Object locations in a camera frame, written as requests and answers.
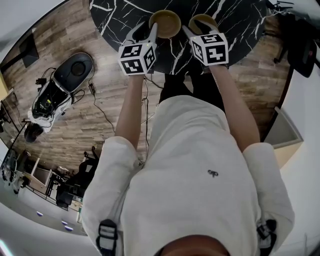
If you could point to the white router black antennas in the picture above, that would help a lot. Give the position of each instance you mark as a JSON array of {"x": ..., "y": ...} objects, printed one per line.
[{"x": 277, "y": 3}]

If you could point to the gray black floor robot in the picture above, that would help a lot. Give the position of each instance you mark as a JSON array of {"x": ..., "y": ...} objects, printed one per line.
[{"x": 75, "y": 67}]

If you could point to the person's white shirt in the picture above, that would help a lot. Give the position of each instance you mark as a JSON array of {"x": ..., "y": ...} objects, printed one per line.
[{"x": 190, "y": 195}]

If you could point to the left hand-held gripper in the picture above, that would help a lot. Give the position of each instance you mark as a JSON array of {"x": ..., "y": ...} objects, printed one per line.
[{"x": 136, "y": 60}]

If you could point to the person's black trousers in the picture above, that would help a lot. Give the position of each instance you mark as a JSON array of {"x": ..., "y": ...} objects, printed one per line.
[{"x": 175, "y": 87}]

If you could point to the black desk base plate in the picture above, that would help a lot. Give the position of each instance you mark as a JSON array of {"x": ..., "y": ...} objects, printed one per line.
[{"x": 30, "y": 51}]

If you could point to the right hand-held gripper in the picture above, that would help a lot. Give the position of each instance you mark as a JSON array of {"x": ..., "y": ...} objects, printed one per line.
[{"x": 212, "y": 50}]

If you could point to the white desk frame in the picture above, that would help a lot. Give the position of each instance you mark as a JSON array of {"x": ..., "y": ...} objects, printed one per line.
[{"x": 285, "y": 130}]

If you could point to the person's face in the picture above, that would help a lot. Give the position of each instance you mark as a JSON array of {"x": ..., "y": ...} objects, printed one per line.
[{"x": 195, "y": 246}]

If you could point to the person's right forearm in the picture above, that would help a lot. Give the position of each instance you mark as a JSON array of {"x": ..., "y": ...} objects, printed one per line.
[{"x": 237, "y": 112}]

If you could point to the round black marble table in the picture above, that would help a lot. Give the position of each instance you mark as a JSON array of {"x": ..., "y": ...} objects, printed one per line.
[{"x": 240, "y": 32}]

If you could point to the person's left forearm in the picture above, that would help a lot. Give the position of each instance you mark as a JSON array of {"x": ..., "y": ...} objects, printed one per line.
[{"x": 128, "y": 112}]

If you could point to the black power adapter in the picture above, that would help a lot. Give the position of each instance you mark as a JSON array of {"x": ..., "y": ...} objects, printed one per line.
[{"x": 91, "y": 88}]

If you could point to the black office chair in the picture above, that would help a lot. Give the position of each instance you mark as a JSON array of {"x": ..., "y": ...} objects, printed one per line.
[
  {"x": 80, "y": 175},
  {"x": 302, "y": 57}
]

